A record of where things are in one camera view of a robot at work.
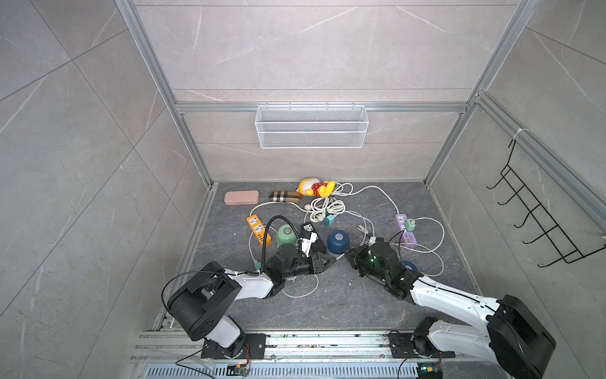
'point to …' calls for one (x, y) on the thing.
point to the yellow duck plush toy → (312, 186)
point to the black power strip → (307, 229)
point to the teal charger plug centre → (329, 219)
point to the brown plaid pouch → (284, 196)
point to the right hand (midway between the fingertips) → (343, 249)
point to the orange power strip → (259, 230)
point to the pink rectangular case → (241, 197)
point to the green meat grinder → (286, 237)
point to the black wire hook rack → (566, 249)
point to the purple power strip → (409, 238)
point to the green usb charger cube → (410, 225)
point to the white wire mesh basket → (311, 127)
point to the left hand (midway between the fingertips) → (338, 259)
